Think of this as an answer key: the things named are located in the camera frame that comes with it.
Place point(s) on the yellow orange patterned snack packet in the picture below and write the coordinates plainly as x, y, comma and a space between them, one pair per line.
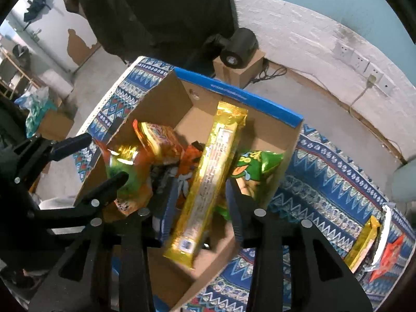
159, 139

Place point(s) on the light blue trash bin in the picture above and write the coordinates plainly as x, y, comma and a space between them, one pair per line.
404, 182

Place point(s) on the orange snack bag green label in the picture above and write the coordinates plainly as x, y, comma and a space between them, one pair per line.
133, 175

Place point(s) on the plain orange snack bag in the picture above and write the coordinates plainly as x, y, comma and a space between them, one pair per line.
191, 156

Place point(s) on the white wall socket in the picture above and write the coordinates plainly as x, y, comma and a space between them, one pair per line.
373, 71
343, 50
388, 84
359, 61

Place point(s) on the red snack packet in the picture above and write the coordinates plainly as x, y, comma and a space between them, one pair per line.
390, 256

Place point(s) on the clear plastic bag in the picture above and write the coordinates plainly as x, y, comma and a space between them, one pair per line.
35, 107

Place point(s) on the wooden rack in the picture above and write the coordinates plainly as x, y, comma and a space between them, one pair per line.
14, 78

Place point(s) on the silver snack packet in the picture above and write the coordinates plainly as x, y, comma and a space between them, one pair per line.
383, 234

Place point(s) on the dark folded umbrella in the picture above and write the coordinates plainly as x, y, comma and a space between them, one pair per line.
35, 6

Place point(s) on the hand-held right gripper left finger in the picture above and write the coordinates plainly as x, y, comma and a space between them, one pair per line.
169, 208

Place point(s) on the black snack packet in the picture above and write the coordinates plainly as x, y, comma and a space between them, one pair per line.
162, 178

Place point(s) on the blue patterned tablecloth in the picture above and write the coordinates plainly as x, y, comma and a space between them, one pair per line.
318, 182

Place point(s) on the brown cardboard carton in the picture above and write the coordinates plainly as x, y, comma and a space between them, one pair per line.
55, 122

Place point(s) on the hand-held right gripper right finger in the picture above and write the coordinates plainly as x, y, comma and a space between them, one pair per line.
236, 208

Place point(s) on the small brown cardboard box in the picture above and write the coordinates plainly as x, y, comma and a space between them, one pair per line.
240, 70

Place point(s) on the cardboard box blue rim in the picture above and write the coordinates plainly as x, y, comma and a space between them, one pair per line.
195, 120

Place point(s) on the large black cloth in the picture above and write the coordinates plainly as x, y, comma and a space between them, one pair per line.
152, 13

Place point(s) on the long gold snack packet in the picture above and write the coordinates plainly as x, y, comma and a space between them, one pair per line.
360, 245
208, 182

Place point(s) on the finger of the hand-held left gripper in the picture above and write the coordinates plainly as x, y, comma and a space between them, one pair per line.
109, 185
73, 146

